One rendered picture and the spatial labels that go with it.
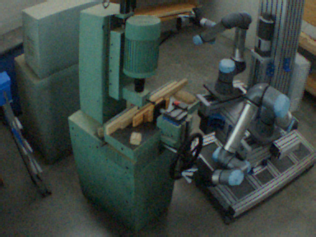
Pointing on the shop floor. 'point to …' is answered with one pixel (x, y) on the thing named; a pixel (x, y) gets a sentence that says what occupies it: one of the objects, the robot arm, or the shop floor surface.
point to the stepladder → (19, 132)
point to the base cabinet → (123, 185)
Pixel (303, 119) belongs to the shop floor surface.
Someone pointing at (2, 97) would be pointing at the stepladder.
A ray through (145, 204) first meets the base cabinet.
